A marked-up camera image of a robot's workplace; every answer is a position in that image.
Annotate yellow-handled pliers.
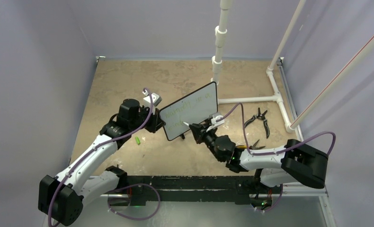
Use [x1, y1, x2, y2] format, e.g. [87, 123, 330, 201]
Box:
[236, 139, 265, 150]

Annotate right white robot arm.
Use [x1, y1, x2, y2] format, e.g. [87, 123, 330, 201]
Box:
[188, 123, 329, 192]

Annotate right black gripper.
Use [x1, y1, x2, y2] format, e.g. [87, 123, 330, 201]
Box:
[190, 122, 223, 161]

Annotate small black-framed whiteboard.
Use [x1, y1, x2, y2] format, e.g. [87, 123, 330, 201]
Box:
[160, 82, 218, 141]

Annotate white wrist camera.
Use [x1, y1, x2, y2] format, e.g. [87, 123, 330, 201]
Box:
[206, 113, 225, 132]
[143, 92, 162, 107]

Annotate white PVC pipe frame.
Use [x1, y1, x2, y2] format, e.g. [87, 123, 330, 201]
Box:
[211, 0, 374, 133]

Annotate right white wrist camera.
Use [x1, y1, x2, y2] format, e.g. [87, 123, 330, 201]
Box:
[206, 113, 225, 132]

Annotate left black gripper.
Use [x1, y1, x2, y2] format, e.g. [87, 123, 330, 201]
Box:
[129, 105, 165, 133]

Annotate purple cable loop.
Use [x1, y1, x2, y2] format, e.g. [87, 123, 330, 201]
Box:
[107, 182, 162, 221]

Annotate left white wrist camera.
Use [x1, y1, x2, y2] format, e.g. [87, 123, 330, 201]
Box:
[143, 92, 162, 107]

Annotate black-handled wire stripper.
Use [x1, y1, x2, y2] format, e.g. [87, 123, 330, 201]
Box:
[243, 107, 271, 139]

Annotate green marker cap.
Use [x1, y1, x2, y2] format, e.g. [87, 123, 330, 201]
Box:
[135, 137, 141, 145]

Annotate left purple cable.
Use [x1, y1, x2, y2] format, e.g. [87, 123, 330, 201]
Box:
[47, 87, 154, 227]

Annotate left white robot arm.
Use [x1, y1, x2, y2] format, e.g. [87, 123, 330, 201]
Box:
[38, 94, 163, 227]

